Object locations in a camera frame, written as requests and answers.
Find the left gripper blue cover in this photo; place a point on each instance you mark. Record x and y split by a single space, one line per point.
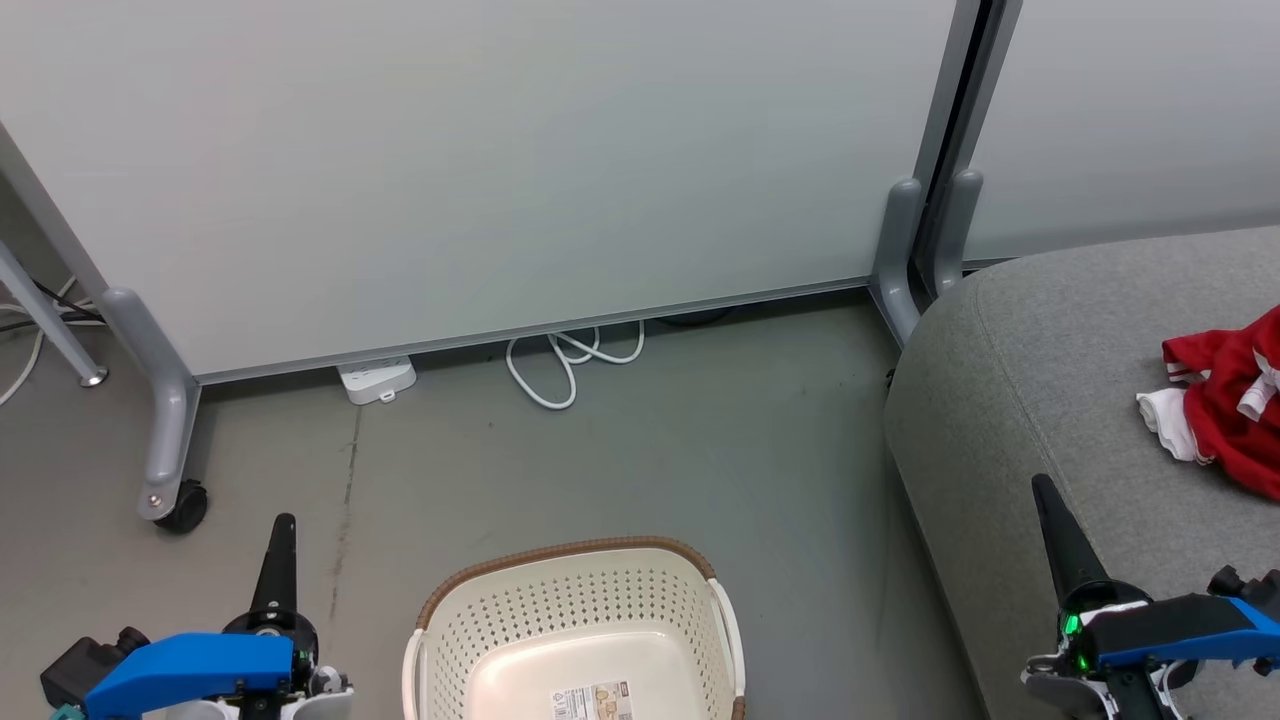
190 665

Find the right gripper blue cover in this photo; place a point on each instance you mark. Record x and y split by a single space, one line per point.
1170 625

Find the red and white garment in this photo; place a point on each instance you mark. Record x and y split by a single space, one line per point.
1230 420

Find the cream perforated laundry basket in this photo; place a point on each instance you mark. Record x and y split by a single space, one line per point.
580 610

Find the black caster wheel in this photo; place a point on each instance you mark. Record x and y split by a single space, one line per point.
185 507

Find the grey fabric sofa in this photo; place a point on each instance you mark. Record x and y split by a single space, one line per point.
1040 380

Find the grey curved partition foot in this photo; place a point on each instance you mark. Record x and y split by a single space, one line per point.
958 220
165 410
898 240

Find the white power strip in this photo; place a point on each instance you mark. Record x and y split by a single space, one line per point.
377 378

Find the grey metal table leg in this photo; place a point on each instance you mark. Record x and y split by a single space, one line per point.
50 321

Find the printed paper label sticker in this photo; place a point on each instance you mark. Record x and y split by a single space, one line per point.
592 702

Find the narrow white partition panel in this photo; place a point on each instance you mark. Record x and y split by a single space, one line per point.
1140 110

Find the wide white partition panel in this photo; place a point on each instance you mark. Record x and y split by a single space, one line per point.
450 160

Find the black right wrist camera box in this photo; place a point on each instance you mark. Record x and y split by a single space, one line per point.
1250 582

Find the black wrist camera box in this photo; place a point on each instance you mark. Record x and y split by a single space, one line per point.
1250 582
85 665

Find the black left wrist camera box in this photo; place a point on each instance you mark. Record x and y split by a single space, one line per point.
85 665

